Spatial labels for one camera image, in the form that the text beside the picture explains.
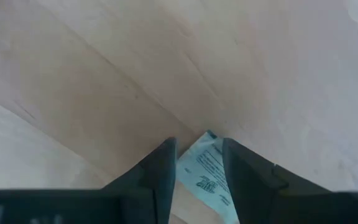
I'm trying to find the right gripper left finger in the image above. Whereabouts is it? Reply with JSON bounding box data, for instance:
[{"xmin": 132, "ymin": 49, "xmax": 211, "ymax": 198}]
[{"xmin": 103, "ymin": 138, "xmax": 177, "ymax": 224}]

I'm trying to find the pale green printed sweetener packet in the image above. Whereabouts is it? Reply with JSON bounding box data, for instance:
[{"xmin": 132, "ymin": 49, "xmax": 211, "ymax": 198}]
[{"xmin": 175, "ymin": 129, "xmax": 241, "ymax": 224}]

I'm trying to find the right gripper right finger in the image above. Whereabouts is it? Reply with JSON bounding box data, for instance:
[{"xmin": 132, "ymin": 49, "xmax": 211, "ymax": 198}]
[{"xmin": 223, "ymin": 138, "xmax": 338, "ymax": 224}]

